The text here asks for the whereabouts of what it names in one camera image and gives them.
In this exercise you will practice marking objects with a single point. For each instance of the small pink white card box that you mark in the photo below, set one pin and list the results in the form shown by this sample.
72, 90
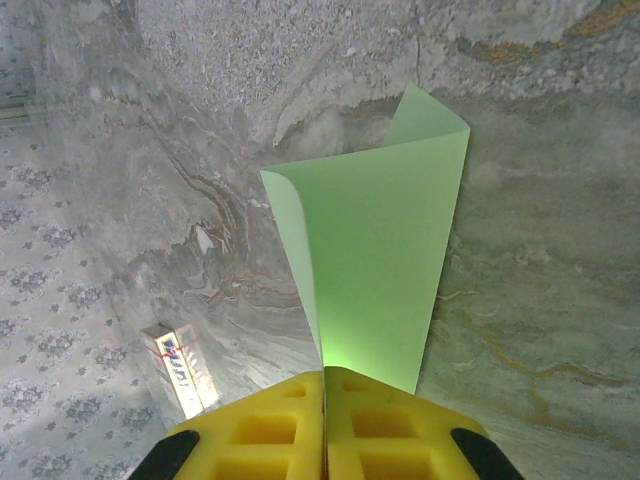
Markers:
180, 370

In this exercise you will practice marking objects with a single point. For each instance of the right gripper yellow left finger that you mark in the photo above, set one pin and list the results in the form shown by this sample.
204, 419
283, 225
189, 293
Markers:
270, 440

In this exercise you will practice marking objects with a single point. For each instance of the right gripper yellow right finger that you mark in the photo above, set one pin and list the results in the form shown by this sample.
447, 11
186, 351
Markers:
390, 440

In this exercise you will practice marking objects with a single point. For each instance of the light green cloth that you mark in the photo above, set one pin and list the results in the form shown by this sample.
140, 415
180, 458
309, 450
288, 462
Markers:
375, 240

